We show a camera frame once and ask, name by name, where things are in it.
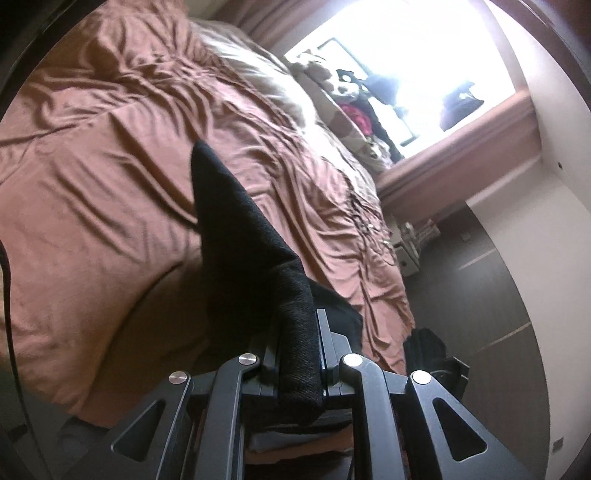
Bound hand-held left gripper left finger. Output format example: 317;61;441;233
69;331;283;480

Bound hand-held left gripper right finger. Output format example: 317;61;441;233
315;308;541;480

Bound black pants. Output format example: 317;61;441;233
191;140;363;430

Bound white nightstand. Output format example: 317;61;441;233
394;222;439;278

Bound white stand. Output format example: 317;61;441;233
404;219;439;250

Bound plush toy with clothes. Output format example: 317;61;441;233
288;51;407;174

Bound pile of mixed clothes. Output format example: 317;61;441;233
335;69;416;162

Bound pink bed quilt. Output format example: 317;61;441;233
0;0;416;430

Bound dark object on windowsill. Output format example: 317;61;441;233
438;80;485;132

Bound bright window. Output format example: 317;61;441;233
284;0;532;160

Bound pink curtain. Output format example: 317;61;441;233
217;0;315;51

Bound thin black cord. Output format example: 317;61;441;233
351;194;394;259

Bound thick black cable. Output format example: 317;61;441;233
0;240;35;435

